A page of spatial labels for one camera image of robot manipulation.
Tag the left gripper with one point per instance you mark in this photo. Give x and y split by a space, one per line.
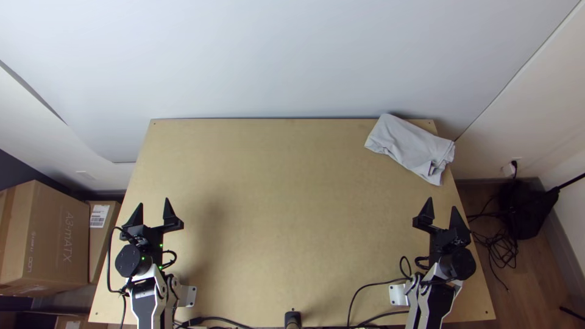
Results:
148 237

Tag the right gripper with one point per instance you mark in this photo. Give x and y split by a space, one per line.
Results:
442 244

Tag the grey t-shirt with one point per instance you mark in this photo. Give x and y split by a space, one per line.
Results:
409 146

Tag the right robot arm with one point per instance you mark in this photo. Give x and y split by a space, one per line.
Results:
434 297

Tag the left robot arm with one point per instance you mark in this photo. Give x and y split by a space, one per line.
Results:
146 292

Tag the small labelled cardboard box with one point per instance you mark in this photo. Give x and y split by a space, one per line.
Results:
103 237

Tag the black bag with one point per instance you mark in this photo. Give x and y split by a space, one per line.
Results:
525 210

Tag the large cardboard box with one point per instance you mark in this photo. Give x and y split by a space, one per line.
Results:
41 237

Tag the black stand pole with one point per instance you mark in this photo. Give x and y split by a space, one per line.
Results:
571 181

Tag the white wall socket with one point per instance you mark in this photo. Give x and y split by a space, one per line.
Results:
511 168

